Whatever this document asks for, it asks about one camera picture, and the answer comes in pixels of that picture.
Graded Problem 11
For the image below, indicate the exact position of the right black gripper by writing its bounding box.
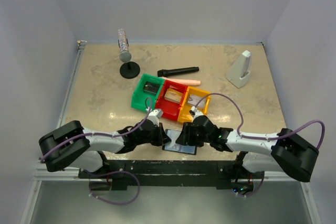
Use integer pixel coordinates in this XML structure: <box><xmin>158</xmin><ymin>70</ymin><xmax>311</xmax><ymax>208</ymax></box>
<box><xmin>175</xmin><ymin>122</ymin><xmax>212</xmax><ymax>146</ymax></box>

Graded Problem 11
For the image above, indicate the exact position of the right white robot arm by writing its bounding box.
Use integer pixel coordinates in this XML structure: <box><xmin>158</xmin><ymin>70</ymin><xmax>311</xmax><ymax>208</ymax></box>
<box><xmin>176</xmin><ymin>115</ymin><xmax>319</xmax><ymax>183</ymax></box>

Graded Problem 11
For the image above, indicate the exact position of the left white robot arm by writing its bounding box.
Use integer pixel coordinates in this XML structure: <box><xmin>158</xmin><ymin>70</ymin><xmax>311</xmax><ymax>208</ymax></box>
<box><xmin>39</xmin><ymin>119</ymin><xmax>171</xmax><ymax>178</ymax></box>

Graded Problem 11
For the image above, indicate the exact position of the silver VIP card stack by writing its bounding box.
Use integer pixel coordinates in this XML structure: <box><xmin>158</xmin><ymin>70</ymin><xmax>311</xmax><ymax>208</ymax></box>
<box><xmin>187</xmin><ymin>94</ymin><xmax>206</xmax><ymax>109</ymax></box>

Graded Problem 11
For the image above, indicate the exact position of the black card stack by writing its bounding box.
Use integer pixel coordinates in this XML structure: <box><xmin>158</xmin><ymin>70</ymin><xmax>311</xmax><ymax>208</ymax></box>
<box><xmin>143</xmin><ymin>81</ymin><xmax>161</xmax><ymax>95</ymax></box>

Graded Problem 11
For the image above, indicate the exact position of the gold card stack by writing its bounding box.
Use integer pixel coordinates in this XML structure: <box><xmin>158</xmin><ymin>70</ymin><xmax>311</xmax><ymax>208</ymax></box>
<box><xmin>164</xmin><ymin>88</ymin><xmax>183</xmax><ymax>103</ymax></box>

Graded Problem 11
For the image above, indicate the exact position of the yellow plastic bin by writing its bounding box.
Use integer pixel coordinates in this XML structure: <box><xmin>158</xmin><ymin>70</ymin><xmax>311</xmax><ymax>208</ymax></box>
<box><xmin>177</xmin><ymin>86</ymin><xmax>211</xmax><ymax>123</ymax></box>

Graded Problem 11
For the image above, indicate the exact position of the red plastic bin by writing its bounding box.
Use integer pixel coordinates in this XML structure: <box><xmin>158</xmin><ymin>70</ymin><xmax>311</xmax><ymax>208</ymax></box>
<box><xmin>155</xmin><ymin>80</ymin><xmax>187</xmax><ymax>121</ymax></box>

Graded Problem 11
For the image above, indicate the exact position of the green plastic bin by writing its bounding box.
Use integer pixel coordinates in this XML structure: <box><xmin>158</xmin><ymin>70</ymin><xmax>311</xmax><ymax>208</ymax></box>
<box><xmin>131</xmin><ymin>73</ymin><xmax>164</xmax><ymax>111</ymax></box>

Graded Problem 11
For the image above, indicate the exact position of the black microphone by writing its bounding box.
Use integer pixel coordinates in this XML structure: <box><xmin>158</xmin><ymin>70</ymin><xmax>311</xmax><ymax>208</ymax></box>
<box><xmin>157</xmin><ymin>67</ymin><xmax>200</xmax><ymax>77</ymax></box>

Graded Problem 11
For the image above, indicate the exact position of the black round microphone stand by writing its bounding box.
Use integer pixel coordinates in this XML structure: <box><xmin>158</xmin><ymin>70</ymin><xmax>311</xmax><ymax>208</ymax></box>
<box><xmin>120</xmin><ymin>61</ymin><xmax>140</xmax><ymax>79</ymax></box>

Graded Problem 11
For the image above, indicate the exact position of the glitter microphone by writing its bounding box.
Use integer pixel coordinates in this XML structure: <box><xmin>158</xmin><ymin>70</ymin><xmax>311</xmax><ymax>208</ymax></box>
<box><xmin>118</xmin><ymin>29</ymin><xmax>131</xmax><ymax>63</ymax></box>

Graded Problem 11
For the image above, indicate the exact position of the white wedge charging dock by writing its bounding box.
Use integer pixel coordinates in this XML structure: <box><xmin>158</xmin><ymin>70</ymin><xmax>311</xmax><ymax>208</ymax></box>
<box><xmin>225</xmin><ymin>50</ymin><xmax>252</xmax><ymax>88</ymax></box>

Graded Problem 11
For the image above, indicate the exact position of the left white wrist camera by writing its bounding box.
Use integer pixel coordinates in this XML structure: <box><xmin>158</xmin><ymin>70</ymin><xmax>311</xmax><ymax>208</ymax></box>
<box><xmin>146</xmin><ymin>108</ymin><xmax>163</xmax><ymax>126</ymax></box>

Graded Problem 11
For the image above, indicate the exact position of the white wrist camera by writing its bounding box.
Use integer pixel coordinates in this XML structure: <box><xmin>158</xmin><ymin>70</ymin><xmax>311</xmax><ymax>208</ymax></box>
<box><xmin>146</xmin><ymin>108</ymin><xmax>163</xmax><ymax>126</ymax></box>
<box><xmin>189</xmin><ymin>106</ymin><xmax>204</xmax><ymax>120</ymax></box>

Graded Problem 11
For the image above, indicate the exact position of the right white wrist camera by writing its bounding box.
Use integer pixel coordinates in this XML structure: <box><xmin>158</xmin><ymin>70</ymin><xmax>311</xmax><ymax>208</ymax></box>
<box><xmin>189</xmin><ymin>106</ymin><xmax>204</xmax><ymax>120</ymax></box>

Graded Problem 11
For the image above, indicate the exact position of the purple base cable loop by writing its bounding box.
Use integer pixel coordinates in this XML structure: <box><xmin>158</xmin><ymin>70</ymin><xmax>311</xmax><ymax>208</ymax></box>
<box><xmin>89</xmin><ymin>170</ymin><xmax>144</xmax><ymax>205</ymax></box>

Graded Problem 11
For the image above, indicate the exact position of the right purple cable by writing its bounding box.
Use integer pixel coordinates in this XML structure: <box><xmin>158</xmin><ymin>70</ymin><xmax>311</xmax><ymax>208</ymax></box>
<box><xmin>193</xmin><ymin>92</ymin><xmax>326</xmax><ymax>151</ymax></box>

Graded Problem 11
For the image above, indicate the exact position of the aluminium frame rail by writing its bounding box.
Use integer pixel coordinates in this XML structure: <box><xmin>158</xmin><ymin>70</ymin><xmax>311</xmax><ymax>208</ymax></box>
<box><xmin>19</xmin><ymin>40</ymin><xmax>87</xmax><ymax>223</ymax></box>

